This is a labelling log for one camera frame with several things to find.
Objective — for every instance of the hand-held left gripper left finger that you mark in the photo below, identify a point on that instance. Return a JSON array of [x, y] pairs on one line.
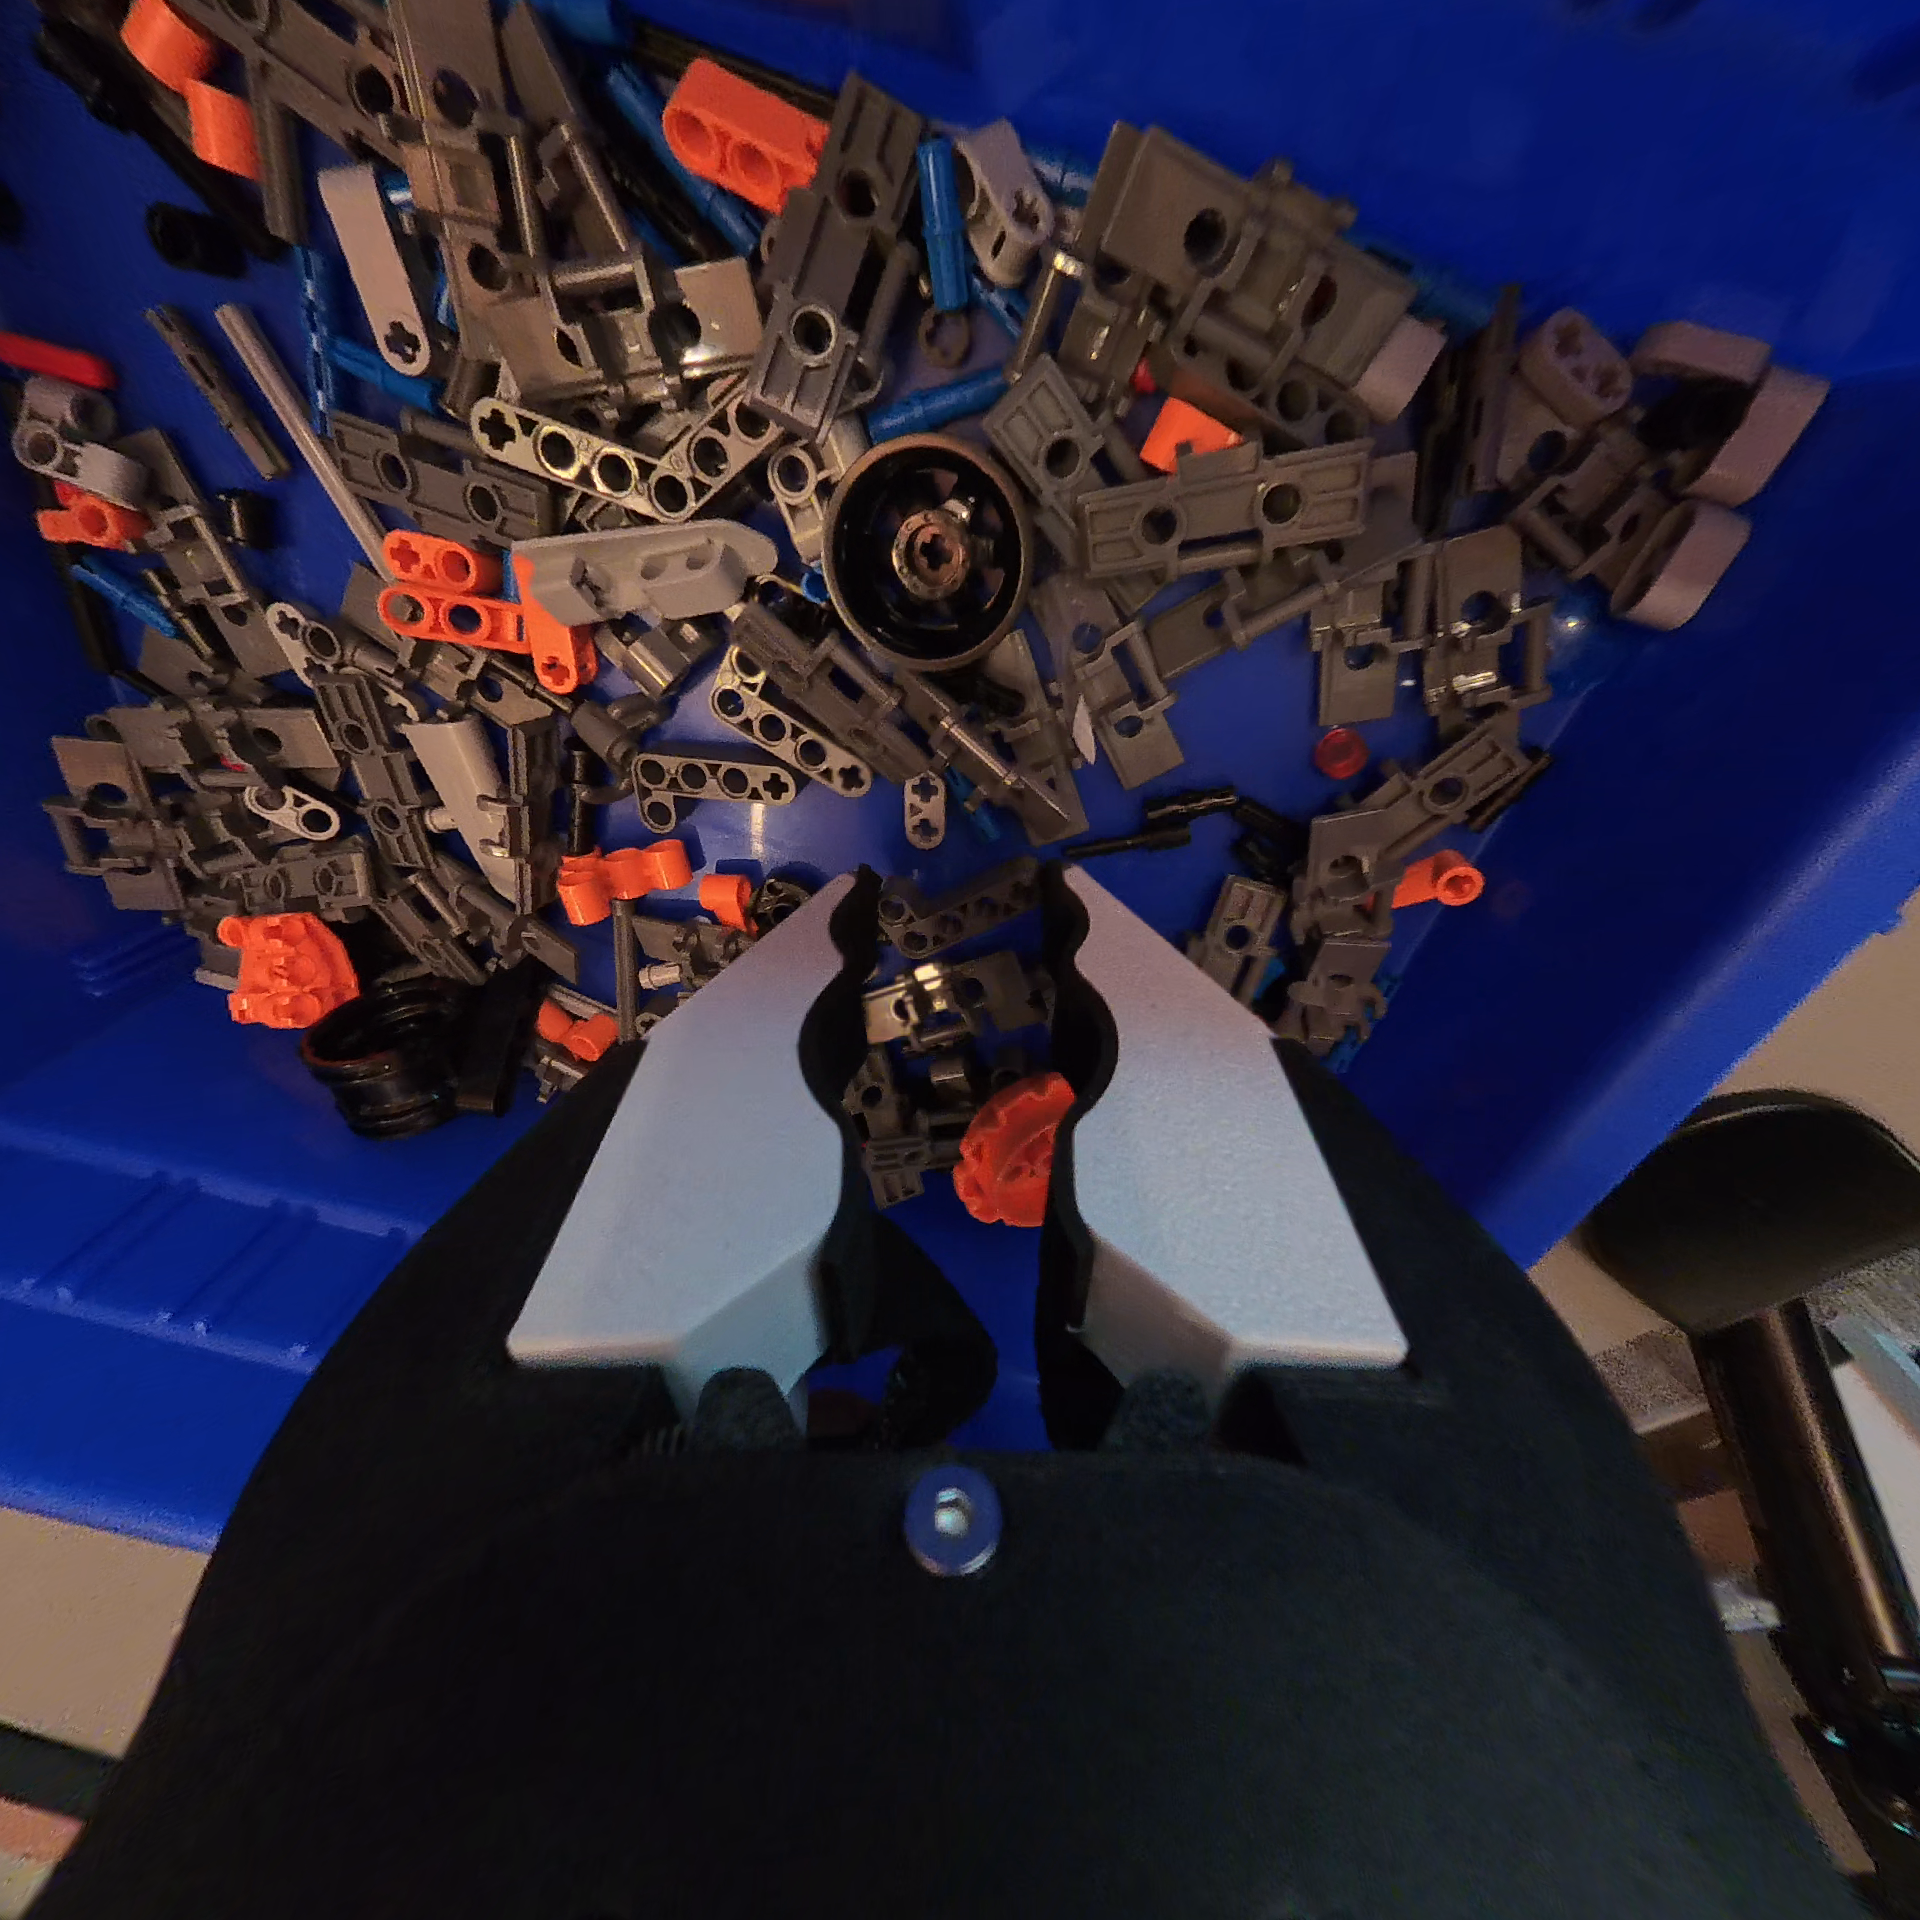
[[676, 1231]]

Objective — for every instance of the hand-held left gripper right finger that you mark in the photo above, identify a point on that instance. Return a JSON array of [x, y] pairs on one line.
[[1234, 1217]]

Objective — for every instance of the small orange toy connector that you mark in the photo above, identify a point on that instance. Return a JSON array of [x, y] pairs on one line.
[[1014, 1150]]

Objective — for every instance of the blue plastic bin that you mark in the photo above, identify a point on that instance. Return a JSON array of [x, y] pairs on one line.
[[182, 1262]]

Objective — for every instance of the heap of mixed toy pieces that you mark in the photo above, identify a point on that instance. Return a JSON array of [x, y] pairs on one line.
[[1201, 509]]

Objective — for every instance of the black rubber toy tire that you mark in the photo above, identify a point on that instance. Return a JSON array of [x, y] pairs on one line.
[[406, 1057]]

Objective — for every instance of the black toy wheel hub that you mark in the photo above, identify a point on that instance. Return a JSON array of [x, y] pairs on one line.
[[926, 550]]

